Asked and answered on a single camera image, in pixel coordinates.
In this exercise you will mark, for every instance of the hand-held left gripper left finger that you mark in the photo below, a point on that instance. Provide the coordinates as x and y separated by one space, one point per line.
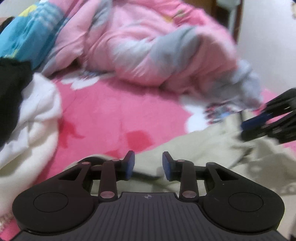
129 165

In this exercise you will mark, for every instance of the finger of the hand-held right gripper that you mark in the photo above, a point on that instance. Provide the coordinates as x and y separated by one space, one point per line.
282 102
256 121

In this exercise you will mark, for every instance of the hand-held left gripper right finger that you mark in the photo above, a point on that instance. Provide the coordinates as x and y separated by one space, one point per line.
167 165

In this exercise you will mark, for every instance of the beige garment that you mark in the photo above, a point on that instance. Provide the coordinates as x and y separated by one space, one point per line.
208 148

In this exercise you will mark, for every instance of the pink floral bed sheet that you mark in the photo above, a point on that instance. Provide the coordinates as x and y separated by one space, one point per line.
104 120

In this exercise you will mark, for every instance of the wooden door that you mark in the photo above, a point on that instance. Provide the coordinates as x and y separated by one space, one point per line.
237 25

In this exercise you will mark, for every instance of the white garment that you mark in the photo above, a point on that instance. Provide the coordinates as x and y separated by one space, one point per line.
30 139

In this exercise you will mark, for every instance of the pink and grey quilt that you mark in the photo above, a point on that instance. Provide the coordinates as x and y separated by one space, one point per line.
143 46

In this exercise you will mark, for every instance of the black garment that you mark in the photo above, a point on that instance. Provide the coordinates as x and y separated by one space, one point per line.
11 97

